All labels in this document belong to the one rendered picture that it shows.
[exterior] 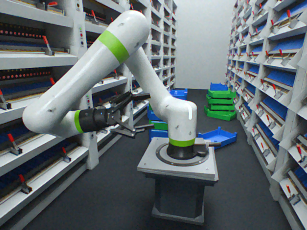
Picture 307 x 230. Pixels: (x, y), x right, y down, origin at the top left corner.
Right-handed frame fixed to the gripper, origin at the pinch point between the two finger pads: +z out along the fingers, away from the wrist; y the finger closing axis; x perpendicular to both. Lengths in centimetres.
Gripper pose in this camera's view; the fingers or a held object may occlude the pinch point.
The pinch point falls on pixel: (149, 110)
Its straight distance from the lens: 72.8
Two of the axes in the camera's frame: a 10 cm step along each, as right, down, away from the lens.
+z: 9.9, -1.6, -0.5
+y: 1.2, 8.8, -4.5
